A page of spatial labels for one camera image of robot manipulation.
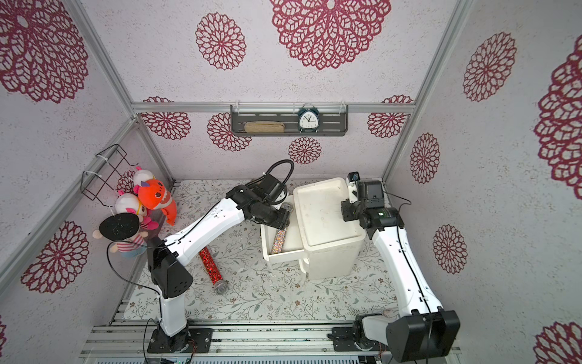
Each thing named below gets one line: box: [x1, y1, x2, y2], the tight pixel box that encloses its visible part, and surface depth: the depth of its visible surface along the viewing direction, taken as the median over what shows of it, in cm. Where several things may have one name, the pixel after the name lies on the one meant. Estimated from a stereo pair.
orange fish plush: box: [137, 178, 178, 226], surface depth 92 cm
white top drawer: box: [259, 194, 305, 262], surface depth 78 cm
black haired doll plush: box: [92, 212, 149, 259], surface depth 80 cm
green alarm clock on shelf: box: [297, 104, 321, 134], surface depth 92 cm
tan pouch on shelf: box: [244, 121, 285, 133], surface depth 90 cm
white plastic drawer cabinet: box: [294, 177, 367, 280], surface depth 78 cm
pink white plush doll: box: [115, 166, 160, 231], surface depth 88 cm
